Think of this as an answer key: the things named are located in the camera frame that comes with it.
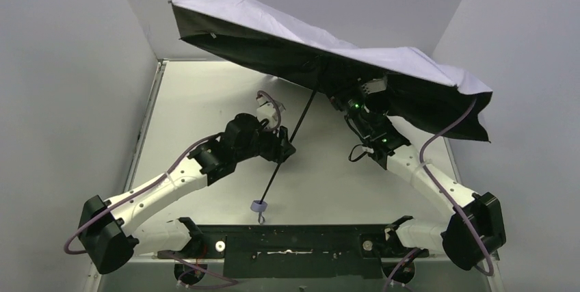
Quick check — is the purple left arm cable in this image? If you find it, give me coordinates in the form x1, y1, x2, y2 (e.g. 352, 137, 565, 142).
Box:
63, 90, 282, 256

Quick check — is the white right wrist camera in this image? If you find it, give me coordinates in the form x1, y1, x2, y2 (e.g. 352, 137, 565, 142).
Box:
358, 76, 388, 96

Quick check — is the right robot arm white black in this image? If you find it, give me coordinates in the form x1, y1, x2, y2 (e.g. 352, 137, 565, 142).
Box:
344, 101, 506, 276

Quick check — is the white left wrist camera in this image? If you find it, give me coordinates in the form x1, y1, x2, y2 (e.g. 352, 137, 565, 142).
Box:
256, 98, 285, 131

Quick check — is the lavender folding umbrella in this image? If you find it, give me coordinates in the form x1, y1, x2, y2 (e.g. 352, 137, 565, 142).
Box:
170, 0, 494, 226

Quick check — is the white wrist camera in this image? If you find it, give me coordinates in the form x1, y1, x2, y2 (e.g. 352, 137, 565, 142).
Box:
358, 76, 388, 96
256, 98, 285, 131

